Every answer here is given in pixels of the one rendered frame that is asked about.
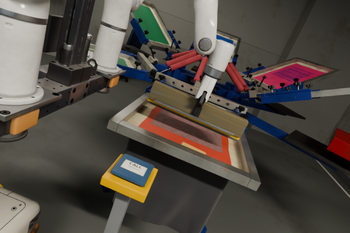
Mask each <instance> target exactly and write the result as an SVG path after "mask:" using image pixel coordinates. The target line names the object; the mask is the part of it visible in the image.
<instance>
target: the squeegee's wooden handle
mask: <svg viewBox="0 0 350 233"><path fill-rule="evenodd" d="M148 98H150V99H152V100H155V99H158V100H160V101H162V102H165V103H167V104H169V105H171V106H174V107H176V108H178V109H181V110H183V111H185V112H187V113H190V114H191V113H192V111H193V108H194V106H195V105H196V103H197V100H198V98H196V99H195V97H193V96H191V95H189V94H186V93H184V92H182V91H180V90H177V89H175V88H173V87H170V86H168V85H166V84H164V83H161V82H159V81H155V82H154V83H153V86H152V88H151V91H150V93H149V96H148ZM199 118H201V119H203V120H206V121H208V122H210V123H212V124H215V125H217V126H220V127H222V128H224V129H226V130H229V131H231V132H233V133H234V135H235V136H236V137H239V138H241V136H242V134H243V132H244V131H245V129H246V127H247V125H248V120H247V119H245V118H242V117H240V116H238V115H235V114H233V113H231V112H228V111H226V110H223V109H221V108H219V107H216V106H214V105H212V104H210V103H207V102H205V103H204V104H203V107H202V110H201V112H200V115H199Z"/></svg>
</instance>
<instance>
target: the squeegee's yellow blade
mask: <svg viewBox="0 0 350 233"><path fill-rule="evenodd" d="M148 101H151V102H153V103H155V104H157V105H160V104H158V103H156V102H154V100H152V99H150V98H148ZM160 106H162V107H164V108H166V109H169V110H171V111H173V112H176V111H174V110H172V109H170V108H167V107H165V106H163V105H160ZM176 113H178V114H180V115H182V116H185V117H187V118H189V119H191V120H194V121H196V122H198V123H200V124H203V125H206V124H204V123H202V122H200V121H197V120H195V119H193V118H190V117H188V116H186V115H184V114H182V113H179V112H176ZM206 126H208V127H210V128H212V129H214V130H217V131H219V132H221V133H224V134H226V135H228V136H230V137H233V138H235V139H237V140H239V139H240V138H239V137H236V136H231V135H229V134H227V133H225V132H222V131H220V130H218V129H216V128H213V127H211V126H209V125H206Z"/></svg>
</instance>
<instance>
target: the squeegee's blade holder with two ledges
mask: <svg viewBox="0 0 350 233"><path fill-rule="evenodd" d="M154 102H156V103H158V104H160V105H163V106H165V107H167V108H170V109H172V110H174V111H176V112H179V113H182V114H184V115H186V116H188V117H190V118H193V119H195V120H197V121H200V122H202V123H204V124H206V125H209V126H211V127H213V128H216V129H218V130H220V131H222V132H225V133H227V134H229V135H231V136H234V133H233V132H231V131H229V130H226V129H224V128H222V127H220V126H217V125H215V124H212V123H210V122H208V121H206V120H203V119H201V118H199V117H195V116H193V115H191V114H190V113H187V112H185V111H183V110H181V109H178V108H176V107H174V106H171V105H169V104H167V103H165V102H162V101H160V100H158V99H155V100H154Z"/></svg>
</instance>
